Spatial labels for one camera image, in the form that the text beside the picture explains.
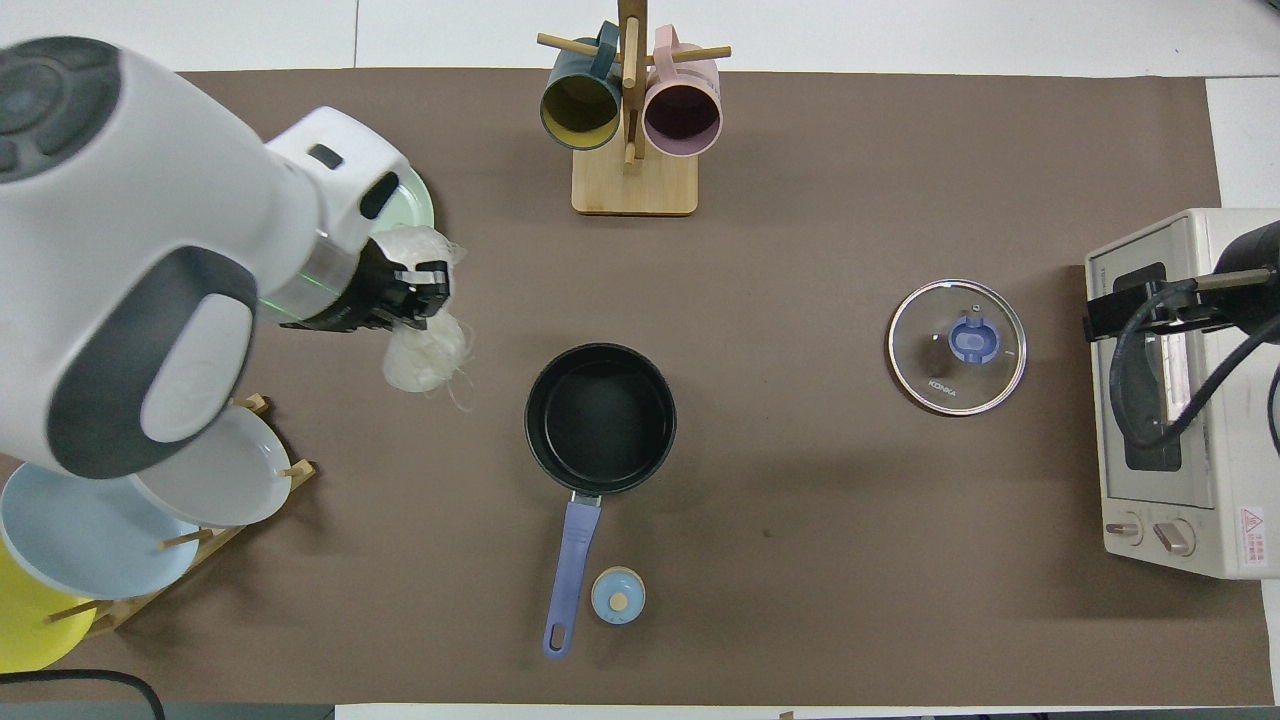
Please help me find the mint green plate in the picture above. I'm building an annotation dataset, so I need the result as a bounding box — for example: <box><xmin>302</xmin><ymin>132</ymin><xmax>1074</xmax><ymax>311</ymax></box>
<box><xmin>383</xmin><ymin>165</ymin><xmax>437</xmax><ymax>233</ymax></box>

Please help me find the grey plate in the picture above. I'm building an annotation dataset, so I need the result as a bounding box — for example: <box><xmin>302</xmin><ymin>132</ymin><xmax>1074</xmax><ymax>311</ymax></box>
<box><xmin>130</xmin><ymin>405</ymin><xmax>293</xmax><ymax>528</ymax></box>

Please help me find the light blue plate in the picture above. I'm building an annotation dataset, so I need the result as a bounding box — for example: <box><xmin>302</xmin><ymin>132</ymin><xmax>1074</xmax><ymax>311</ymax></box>
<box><xmin>0</xmin><ymin>462</ymin><xmax>201</xmax><ymax>599</ymax></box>

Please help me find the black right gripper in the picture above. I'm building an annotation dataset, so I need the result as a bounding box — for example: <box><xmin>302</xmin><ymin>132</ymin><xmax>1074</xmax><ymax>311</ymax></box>
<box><xmin>1085</xmin><ymin>220</ymin><xmax>1280</xmax><ymax>344</ymax></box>

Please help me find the pink mug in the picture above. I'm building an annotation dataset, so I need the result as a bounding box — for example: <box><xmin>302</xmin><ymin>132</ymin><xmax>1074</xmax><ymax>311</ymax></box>
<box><xmin>643</xmin><ymin>25</ymin><xmax>723</xmax><ymax>158</ymax></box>

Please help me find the glass lid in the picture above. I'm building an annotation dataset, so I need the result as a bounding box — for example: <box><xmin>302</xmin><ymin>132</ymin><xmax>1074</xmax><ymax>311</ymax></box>
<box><xmin>888</xmin><ymin>279</ymin><xmax>1028</xmax><ymax>416</ymax></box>

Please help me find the wooden mug rack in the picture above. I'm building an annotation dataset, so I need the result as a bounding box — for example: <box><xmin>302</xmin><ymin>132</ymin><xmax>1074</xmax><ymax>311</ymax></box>
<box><xmin>537</xmin><ymin>0</ymin><xmax>733</xmax><ymax>217</ymax></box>

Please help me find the cream toaster oven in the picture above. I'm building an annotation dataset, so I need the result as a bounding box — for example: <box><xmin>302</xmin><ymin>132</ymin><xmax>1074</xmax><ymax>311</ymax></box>
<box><xmin>1085</xmin><ymin>208</ymin><xmax>1280</xmax><ymax>581</ymax></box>

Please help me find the dark blue pot, long handle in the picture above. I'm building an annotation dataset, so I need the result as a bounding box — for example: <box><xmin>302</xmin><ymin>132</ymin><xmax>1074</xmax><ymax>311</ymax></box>
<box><xmin>524</xmin><ymin>343</ymin><xmax>678</xmax><ymax>661</ymax></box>

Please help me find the teal mug, yellow inside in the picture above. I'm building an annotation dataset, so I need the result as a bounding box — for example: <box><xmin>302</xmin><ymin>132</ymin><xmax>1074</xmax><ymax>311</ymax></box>
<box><xmin>540</xmin><ymin>22</ymin><xmax>623</xmax><ymax>151</ymax></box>

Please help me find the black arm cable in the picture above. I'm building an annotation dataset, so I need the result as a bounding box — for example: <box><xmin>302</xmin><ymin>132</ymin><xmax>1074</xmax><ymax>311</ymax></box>
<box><xmin>0</xmin><ymin>669</ymin><xmax>167</xmax><ymax>720</ymax></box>
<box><xmin>1108</xmin><ymin>268</ymin><xmax>1280</xmax><ymax>453</ymax></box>

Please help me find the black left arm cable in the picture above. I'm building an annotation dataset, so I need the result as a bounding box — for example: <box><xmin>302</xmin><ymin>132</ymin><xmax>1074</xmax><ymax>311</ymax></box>
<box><xmin>0</xmin><ymin>669</ymin><xmax>167</xmax><ymax>720</ymax></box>

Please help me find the wooden plate rack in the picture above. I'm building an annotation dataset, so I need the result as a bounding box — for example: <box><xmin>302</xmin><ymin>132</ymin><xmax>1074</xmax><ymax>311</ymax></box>
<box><xmin>45</xmin><ymin>393</ymin><xmax>319</xmax><ymax>633</ymax></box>

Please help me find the brown table mat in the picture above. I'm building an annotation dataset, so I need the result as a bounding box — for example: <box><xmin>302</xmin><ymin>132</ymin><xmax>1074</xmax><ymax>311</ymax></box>
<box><xmin>0</xmin><ymin>68</ymin><xmax>1273</xmax><ymax>707</ymax></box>

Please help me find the yellow plate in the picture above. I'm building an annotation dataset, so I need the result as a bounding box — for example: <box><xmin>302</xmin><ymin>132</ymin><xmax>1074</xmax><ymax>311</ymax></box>
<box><xmin>0</xmin><ymin>540</ymin><xmax>99</xmax><ymax>673</ymax></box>

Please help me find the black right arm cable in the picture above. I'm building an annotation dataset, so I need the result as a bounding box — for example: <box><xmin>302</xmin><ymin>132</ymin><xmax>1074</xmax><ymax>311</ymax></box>
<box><xmin>1108</xmin><ymin>268</ymin><xmax>1280</xmax><ymax>453</ymax></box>

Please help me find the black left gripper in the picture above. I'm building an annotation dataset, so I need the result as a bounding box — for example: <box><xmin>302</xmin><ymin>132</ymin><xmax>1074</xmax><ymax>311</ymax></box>
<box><xmin>334</xmin><ymin>237</ymin><xmax>452</xmax><ymax>332</ymax></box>

